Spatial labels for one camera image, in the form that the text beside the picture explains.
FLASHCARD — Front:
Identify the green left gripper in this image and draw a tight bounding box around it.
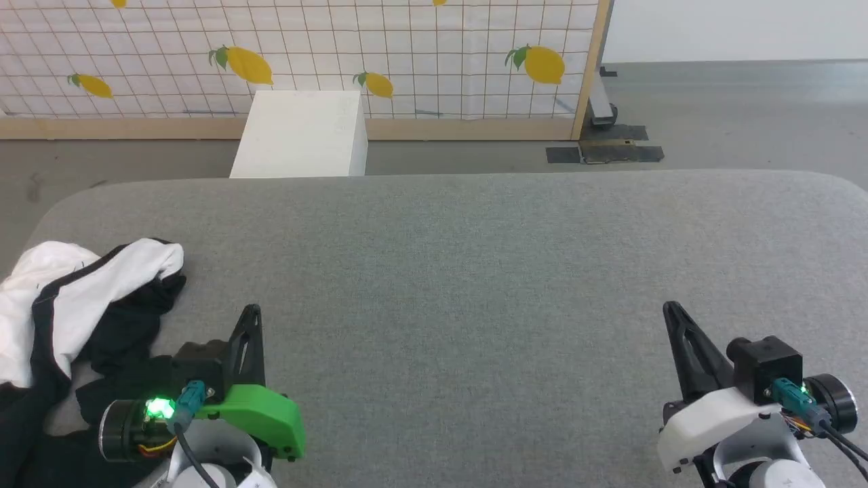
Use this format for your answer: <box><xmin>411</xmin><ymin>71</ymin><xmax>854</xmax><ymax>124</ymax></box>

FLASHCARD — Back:
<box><xmin>197</xmin><ymin>304</ymin><xmax>307</xmax><ymax>462</ymax></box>

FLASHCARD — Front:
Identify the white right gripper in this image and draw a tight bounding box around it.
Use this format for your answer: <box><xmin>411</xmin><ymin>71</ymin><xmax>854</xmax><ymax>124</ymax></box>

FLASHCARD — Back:
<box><xmin>656</xmin><ymin>301</ymin><xmax>781</xmax><ymax>474</ymax></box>

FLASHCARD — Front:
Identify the white shirt with black sleeves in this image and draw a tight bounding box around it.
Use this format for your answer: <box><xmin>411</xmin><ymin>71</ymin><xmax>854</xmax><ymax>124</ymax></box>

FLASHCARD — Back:
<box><xmin>0</xmin><ymin>237</ymin><xmax>188</xmax><ymax>488</ymax></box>

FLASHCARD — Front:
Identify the white rectangular box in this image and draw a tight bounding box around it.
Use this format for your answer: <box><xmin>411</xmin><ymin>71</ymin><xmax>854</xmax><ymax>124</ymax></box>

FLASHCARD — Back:
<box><xmin>229</xmin><ymin>90</ymin><xmax>369</xmax><ymax>179</ymax></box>

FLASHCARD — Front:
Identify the grey fabric sofa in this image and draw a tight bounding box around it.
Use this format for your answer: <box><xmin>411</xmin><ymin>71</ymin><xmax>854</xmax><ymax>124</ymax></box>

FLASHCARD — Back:
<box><xmin>14</xmin><ymin>169</ymin><xmax>868</xmax><ymax>488</ymax></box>

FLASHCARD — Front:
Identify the grey metal partition foot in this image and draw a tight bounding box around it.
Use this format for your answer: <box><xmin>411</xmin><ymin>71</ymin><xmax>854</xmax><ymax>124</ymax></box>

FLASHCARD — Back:
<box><xmin>587</xmin><ymin>64</ymin><xmax>619</xmax><ymax>129</ymax></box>

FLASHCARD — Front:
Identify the lemon print partition screen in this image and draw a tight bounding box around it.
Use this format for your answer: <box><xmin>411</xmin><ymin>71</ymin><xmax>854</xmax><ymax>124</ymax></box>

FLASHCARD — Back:
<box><xmin>0</xmin><ymin>0</ymin><xmax>614</xmax><ymax>142</ymax></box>

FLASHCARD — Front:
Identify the left arm teal plug cable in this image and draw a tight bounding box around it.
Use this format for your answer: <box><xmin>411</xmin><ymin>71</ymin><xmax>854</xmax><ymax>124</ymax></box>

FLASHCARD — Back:
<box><xmin>165</xmin><ymin>380</ymin><xmax>221</xmax><ymax>488</ymax></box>

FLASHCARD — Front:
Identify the black floor base plate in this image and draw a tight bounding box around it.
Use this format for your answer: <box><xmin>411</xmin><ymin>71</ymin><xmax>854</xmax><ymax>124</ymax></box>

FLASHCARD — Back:
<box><xmin>546</xmin><ymin>142</ymin><xmax>665</xmax><ymax>165</ymax></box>

